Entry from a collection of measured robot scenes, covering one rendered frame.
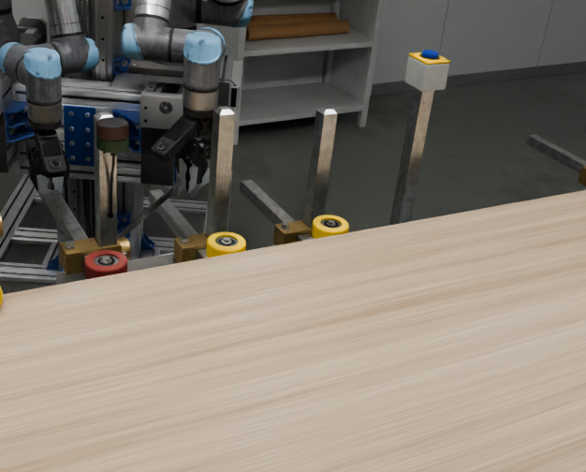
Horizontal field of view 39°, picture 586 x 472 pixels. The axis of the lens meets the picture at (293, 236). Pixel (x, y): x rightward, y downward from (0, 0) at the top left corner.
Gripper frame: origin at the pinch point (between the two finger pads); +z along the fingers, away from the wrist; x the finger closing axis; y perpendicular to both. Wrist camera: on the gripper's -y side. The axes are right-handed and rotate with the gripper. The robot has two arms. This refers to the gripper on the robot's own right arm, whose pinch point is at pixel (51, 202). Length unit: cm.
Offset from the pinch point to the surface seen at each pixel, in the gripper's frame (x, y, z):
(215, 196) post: -27.6, -30.8, -12.6
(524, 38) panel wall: -400, 256, 54
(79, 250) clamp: 2.0, -31.0, -4.8
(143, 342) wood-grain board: 2, -68, -8
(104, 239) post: -3.2, -30.9, -6.4
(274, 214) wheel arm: -49, -20, 1
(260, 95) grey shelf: -177, 231, 71
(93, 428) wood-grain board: 15, -85, -8
